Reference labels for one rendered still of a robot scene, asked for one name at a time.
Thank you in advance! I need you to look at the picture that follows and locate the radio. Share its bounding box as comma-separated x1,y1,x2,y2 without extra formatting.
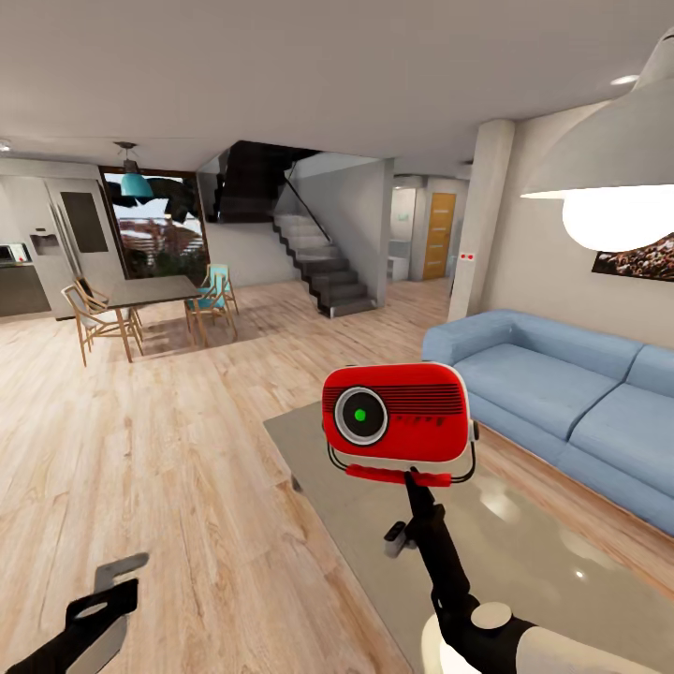
322,360,479,487

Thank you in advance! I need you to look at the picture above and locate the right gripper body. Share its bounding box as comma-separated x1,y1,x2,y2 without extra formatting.
404,504,461,575

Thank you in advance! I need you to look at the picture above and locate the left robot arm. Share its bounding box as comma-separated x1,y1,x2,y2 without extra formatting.
6,552,150,674

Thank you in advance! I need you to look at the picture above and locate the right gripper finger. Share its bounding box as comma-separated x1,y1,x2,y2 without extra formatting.
404,472,436,518
419,486,438,509

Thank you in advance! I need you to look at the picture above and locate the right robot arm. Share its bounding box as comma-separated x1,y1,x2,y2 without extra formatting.
382,472,660,674

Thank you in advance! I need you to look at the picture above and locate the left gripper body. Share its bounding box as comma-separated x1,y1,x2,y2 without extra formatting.
66,578,138,629

